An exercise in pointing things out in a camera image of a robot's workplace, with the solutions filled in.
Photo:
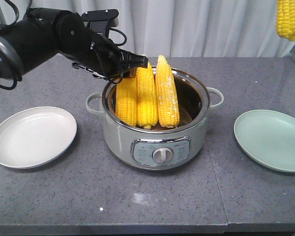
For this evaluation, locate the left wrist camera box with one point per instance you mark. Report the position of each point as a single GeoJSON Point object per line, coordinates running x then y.
{"type": "Point", "coordinates": [101, 20]}

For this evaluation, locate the yellow corn cob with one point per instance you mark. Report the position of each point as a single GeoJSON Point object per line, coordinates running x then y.
{"type": "Point", "coordinates": [147, 115]}
{"type": "Point", "coordinates": [126, 101]}
{"type": "Point", "coordinates": [285, 19]}

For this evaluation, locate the pale spotted corn cob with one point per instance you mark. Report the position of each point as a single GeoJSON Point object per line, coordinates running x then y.
{"type": "Point", "coordinates": [167, 101]}

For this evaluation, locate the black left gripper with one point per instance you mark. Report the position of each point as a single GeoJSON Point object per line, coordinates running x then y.
{"type": "Point", "coordinates": [103, 59]}

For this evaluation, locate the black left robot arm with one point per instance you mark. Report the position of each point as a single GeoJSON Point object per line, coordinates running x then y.
{"type": "Point", "coordinates": [39, 36]}

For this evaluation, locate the green round plate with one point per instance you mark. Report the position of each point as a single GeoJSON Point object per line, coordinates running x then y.
{"type": "Point", "coordinates": [267, 137]}

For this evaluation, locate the green electric cooking pot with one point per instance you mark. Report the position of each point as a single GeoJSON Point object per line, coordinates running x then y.
{"type": "Point", "coordinates": [159, 148]}

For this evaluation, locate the white round plate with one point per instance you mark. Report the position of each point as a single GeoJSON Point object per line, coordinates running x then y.
{"type": "Point", "coordinates": [35, 136]}

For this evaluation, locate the grey pleated curtain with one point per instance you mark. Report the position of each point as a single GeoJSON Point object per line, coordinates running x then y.
{"type": "Point", "coordinates": [190, 28]}

